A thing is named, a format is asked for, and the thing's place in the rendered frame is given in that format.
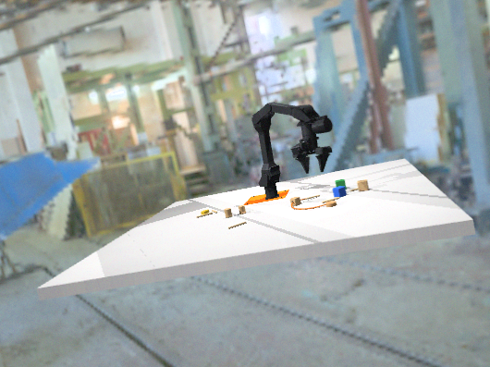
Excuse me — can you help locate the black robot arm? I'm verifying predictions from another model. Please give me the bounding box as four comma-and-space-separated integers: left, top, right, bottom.
251, 102, 332, 200

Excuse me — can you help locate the blue cube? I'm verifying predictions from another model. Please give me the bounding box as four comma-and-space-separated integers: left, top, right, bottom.
332, 187, 347, 198

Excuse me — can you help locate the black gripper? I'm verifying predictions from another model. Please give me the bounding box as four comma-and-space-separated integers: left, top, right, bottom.
292, 135, 332, 174

